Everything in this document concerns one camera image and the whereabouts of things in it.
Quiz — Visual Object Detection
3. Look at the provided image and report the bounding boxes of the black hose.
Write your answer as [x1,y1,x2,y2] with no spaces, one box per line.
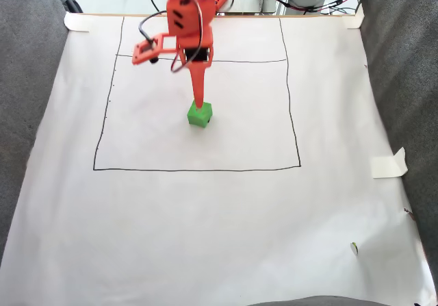
[60,0,85,14]

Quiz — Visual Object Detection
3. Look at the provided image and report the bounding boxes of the white paper sheet, drawn lines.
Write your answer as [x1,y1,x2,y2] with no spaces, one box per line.
[0,14,438,306]

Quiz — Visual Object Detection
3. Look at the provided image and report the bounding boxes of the orange camera mount with camera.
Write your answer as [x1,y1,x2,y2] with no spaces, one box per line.
[131,33,179,66]

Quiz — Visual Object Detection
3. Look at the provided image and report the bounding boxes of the green block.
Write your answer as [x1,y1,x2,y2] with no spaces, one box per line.
[186,100,214,129]

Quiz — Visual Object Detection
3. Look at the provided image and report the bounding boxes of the red and black wires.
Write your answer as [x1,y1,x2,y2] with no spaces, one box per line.
[275,0,357,15]

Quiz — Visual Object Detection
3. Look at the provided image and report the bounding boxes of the grey felt panel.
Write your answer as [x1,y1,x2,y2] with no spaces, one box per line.
[0,0,69,262]
[357,0,438,279]

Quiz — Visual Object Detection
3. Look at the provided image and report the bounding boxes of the black motor cable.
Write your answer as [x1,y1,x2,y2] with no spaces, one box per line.
[170,0,206,74]

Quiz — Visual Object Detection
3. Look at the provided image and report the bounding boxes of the white folded tape piece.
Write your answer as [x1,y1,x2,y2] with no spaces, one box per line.
[64,12,92,33]
[344,3,364,29]
[370,147,409,179]

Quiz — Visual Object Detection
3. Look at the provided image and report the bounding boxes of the black camera cable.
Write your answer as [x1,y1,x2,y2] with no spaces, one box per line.
[138,0,169,45]

